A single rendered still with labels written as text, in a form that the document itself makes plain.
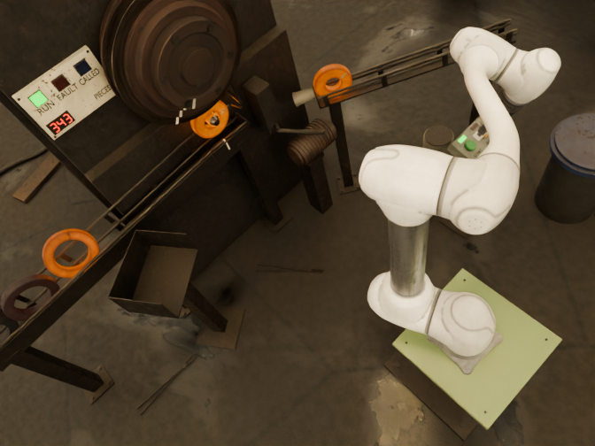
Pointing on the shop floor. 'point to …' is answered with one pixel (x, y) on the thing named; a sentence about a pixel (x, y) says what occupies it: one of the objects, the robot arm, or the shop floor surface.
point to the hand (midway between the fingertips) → (481, 133)
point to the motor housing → (313, 162)
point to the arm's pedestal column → (431, 396)
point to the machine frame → (16, 29)
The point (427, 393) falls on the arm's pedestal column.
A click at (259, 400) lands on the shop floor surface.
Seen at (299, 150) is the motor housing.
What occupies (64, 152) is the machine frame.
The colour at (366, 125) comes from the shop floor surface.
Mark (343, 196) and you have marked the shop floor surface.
